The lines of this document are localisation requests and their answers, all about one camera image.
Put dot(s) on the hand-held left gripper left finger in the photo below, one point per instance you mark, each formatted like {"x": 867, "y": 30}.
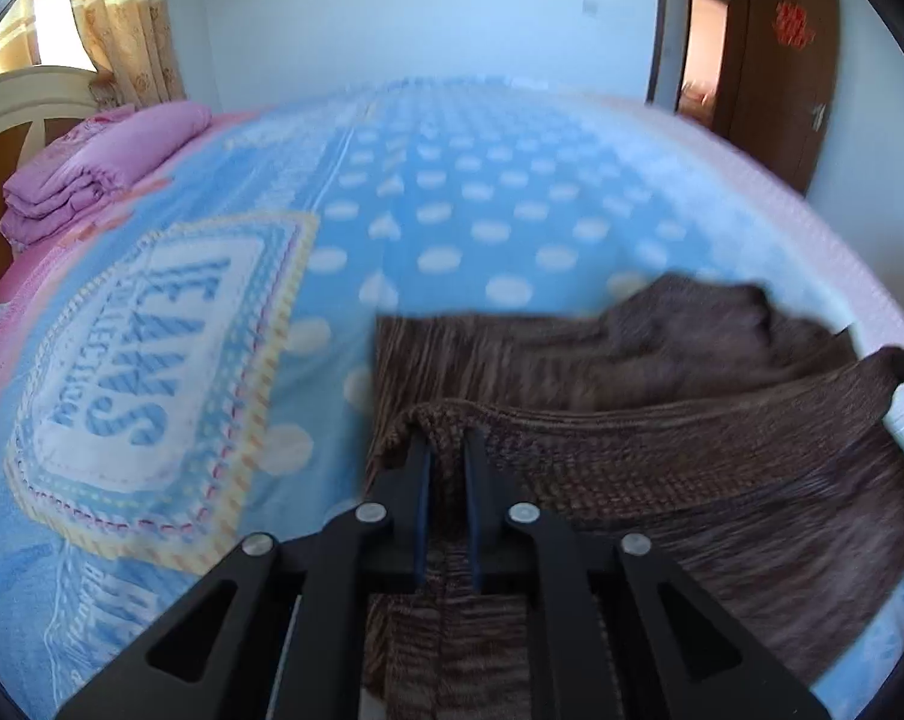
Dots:
{"x": 422, "y": 495}

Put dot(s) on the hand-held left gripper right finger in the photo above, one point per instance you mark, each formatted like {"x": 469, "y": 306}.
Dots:
{"x": 473, "y": 510}

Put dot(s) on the brown knitted sweater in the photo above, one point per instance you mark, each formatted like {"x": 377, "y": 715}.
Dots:
{"x": 647, "y": 480}

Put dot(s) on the blue pink printed bed cover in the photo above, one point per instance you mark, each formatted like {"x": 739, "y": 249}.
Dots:
{"x": 497, "y": 202}

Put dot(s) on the brown wooden door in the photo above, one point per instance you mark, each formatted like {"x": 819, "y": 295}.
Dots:
{"x": 767, "y": 90}

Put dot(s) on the brown sofa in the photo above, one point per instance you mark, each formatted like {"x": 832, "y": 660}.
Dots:
{"x": 698, "y": 99}

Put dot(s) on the red paper door decoration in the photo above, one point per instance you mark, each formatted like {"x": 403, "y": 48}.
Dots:
{"x": 793, "y": 24}

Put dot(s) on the pink folded quilt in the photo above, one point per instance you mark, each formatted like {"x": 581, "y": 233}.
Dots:
{"x": 107, "y": 165}

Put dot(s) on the narrow yellow curtain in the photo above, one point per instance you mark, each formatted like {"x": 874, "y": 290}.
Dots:
{"x": 129, "y": 30}

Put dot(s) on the cream wooden headboard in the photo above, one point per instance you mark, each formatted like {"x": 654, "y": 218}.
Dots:
{"x": 17, "y": 90}

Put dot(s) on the window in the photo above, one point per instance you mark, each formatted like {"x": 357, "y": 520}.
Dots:
{"x": 56, "y": 26}

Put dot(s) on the brown door frame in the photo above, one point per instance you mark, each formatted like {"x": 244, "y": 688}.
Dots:
{"x": 666, "y": 15}

